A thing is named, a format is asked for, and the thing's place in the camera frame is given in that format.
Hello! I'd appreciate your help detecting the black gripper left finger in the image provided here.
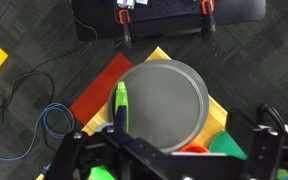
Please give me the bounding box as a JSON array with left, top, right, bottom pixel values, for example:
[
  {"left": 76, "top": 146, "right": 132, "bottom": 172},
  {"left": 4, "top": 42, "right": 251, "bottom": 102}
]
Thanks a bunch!
[{"left": 47, "top": 105, "right": 142, "bottom": 180}]

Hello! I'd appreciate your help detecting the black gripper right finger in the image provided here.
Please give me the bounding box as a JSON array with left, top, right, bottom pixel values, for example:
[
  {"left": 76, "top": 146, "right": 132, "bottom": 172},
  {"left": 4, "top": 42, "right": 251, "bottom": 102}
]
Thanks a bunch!
[{"left": 242, "top": 102, "right": 288, "bottom": 180}]

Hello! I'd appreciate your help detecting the dark green plate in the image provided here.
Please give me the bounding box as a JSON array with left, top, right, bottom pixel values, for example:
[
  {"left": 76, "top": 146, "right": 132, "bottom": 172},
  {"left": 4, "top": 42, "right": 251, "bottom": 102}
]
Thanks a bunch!
[{"left": 208, "top": 129, "right": 248, "bottom": 161}]

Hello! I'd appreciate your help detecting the red orange bowl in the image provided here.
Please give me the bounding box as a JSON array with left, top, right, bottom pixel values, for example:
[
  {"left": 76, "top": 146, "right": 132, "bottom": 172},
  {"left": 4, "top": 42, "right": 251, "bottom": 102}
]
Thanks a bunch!
[{"left": 179, "top": 143, "right": 211, "bottom": 155}]

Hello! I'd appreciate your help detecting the long whole green zucchini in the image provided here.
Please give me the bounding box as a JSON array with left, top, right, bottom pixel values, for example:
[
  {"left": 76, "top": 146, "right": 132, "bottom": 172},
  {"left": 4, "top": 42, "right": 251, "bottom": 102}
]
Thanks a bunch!
[{"left": 114, "top": 81, "right": 130, "bottom": 133}]

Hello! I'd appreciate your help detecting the round gray tray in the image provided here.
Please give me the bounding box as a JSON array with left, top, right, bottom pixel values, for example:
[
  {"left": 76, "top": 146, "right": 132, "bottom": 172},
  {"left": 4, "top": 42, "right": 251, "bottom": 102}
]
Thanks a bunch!
[{"left": 106, "top": 59, "right": 210, "bottom": 154}]

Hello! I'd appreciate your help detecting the black orange clamp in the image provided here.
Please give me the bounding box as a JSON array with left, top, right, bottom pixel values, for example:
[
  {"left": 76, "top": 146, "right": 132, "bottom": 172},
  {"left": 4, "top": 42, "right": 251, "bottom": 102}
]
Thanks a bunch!
[
  {"left": 118, "top": 9, "right": 134, "bottom": 50},
  {"left": 200, "top": 0, "right": 217, "bottom": 41}
]

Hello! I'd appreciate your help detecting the black pegboard stand base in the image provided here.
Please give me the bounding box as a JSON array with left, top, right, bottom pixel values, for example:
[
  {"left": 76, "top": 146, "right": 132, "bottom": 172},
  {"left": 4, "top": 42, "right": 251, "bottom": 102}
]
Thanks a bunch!
[{"left": 72, "top": 0, "right": 267, "bottom": 43}]

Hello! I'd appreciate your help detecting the blue floor cable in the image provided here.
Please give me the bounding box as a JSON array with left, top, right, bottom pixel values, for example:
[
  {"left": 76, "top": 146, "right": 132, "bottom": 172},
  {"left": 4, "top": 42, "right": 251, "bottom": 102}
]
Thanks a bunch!
[{"left": 0, "top": 102, "right": 76, "bottom": 163}]

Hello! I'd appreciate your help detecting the black floor cable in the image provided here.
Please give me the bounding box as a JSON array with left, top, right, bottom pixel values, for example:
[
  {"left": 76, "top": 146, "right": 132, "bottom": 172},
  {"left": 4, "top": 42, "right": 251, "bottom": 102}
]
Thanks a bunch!
[{"left": 0, "top": 71, "right": 56, "bottom": 134}]

